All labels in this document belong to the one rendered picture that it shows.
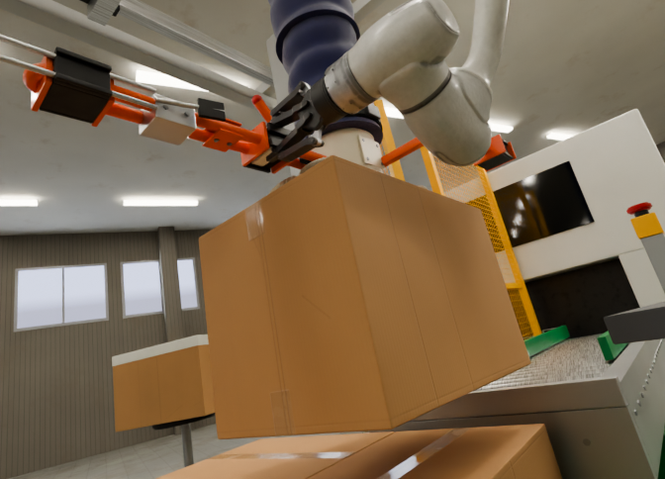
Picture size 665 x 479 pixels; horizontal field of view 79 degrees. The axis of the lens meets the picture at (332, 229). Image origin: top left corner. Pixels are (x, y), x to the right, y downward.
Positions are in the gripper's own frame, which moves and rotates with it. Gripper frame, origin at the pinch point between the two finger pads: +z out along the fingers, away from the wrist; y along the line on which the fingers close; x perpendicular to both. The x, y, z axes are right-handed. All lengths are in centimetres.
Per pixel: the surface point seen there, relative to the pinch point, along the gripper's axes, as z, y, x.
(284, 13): 0.6, -45.0, 15.7
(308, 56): -3.5, -28.2, 16.3
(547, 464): -20, 72, 44
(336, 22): -10.2, -37.3, 22.5
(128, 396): 192, 41, 50
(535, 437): -20, 66, 42
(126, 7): 147, -189, 42
